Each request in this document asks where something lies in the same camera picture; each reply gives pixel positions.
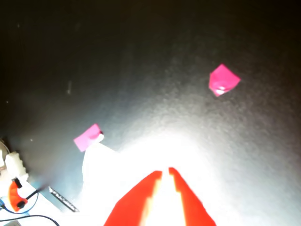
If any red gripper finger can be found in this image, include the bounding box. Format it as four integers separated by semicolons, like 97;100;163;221
103;170;163;226
168;167;217;226

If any black striped sticker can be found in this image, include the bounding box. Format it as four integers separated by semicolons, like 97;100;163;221
48;186;79;213

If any pink tape strip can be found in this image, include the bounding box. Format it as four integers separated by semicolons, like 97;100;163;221
73;123;104;153

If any magenta small block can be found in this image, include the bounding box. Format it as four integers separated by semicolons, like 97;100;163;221
208;63;241;97

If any long looped black cable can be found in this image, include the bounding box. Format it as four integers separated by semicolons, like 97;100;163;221
0;214;59;226

